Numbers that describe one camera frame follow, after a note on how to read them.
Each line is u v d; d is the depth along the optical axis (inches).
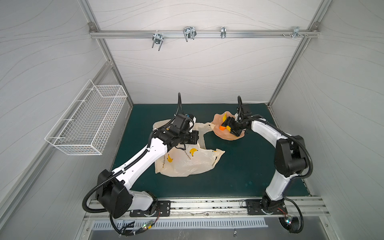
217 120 41.5
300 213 27.8
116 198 15.1
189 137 26.1
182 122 22.9
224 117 40.5
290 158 19.3
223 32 30.8
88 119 27.7
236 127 31.8
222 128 40.5
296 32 30.0
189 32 30.1
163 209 29.0
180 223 27.6
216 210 28.8
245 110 29.7
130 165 17.0
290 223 28.3
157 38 31.2
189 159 30.2
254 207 28.9
